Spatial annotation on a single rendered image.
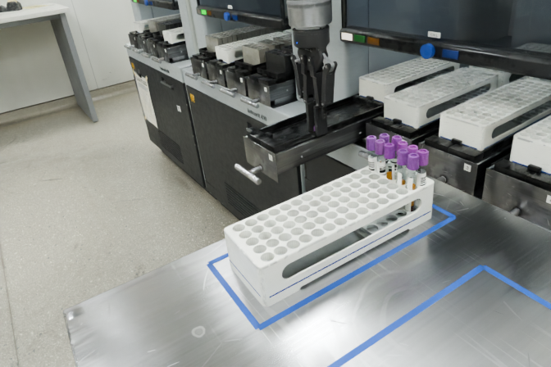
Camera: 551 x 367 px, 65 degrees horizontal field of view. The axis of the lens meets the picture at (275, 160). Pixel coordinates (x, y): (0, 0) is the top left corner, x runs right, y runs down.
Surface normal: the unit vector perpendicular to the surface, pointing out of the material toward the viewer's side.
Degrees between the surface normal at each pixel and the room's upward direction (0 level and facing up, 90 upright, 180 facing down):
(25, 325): 0
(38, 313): 0
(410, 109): 90
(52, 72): 90
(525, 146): 90
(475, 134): 90
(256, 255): 0
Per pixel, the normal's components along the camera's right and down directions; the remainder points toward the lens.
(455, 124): -0.82, 0.33
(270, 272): 0.53, 0.35
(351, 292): -0.10, -0.88
